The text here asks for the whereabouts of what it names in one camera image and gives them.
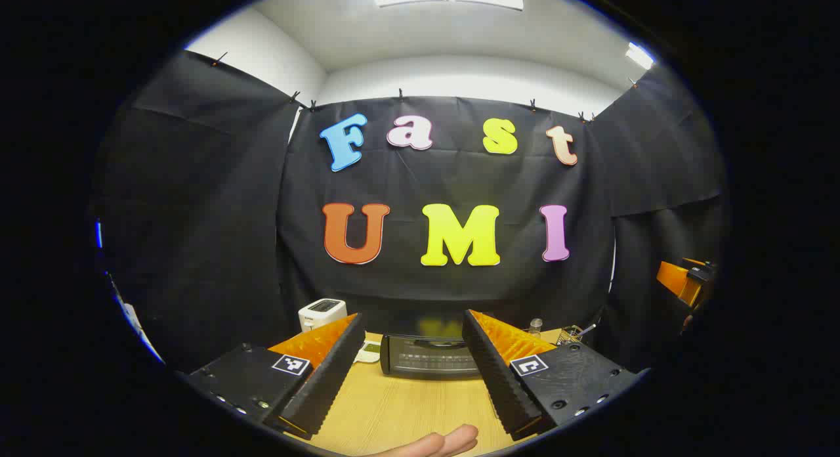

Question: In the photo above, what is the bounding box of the black backdrop cloth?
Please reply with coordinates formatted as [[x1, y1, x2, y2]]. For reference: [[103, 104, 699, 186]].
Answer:
[[92, 49, 729, 372]]

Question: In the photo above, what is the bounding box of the small ceiling light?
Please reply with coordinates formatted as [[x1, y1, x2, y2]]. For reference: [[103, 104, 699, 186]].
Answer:
[[625, 42, 656, 70]]

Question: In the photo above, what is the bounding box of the white toaster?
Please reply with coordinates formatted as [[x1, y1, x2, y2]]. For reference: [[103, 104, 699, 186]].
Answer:
[[298, 298, 347, 333]]

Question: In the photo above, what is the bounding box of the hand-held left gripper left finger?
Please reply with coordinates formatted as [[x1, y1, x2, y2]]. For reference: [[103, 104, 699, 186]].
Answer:
[[187, 313, 367, 441]]

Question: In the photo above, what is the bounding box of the black electric oven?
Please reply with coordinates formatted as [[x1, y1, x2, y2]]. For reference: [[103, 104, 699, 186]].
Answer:
[[381, 332, 483, 380]]

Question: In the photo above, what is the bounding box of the metal wire basket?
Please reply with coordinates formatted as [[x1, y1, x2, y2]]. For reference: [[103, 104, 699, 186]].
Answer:
[[556, 324, 598, 346]]

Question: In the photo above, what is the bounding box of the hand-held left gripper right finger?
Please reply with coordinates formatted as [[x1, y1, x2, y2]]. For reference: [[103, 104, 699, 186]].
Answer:
[[462, 309, 641, 443]]

